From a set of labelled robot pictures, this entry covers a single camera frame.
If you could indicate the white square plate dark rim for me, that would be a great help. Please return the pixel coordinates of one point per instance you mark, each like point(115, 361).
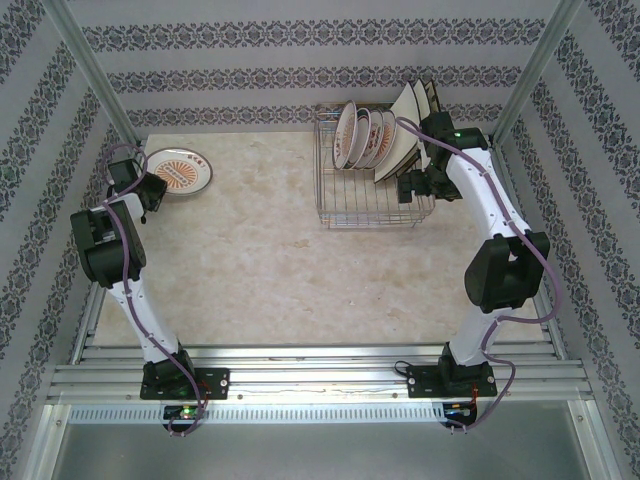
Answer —
point(421, 100)
point(395, 160)

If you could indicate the floral square plate dark rim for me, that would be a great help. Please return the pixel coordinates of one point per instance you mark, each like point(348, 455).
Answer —
point(434, 97)

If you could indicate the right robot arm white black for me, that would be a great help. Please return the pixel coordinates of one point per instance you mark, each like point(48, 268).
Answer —
point(480, 200)

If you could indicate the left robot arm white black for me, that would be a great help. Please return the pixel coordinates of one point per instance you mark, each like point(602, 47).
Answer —
point(150, 325)

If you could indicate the wide aluminium extrusion rails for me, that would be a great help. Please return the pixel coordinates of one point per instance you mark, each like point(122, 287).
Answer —
point(320, 372)

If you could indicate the small controller board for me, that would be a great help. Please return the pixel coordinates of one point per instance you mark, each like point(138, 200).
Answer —
point(460, 411)
point(185, 412)

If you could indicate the grey sheet metal shelf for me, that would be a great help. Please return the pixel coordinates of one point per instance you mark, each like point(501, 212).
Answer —
point(320, 450)

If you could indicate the aluminium side rail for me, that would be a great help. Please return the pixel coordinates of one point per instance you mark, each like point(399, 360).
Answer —
point(554, 345)
point(92, 315)

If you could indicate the aluminium frame post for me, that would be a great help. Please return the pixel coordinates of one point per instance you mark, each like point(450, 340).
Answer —
point(97, 65)
point(540, 65)

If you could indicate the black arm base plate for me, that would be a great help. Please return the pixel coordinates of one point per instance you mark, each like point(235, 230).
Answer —
point(217, 384)
point(422, 382)

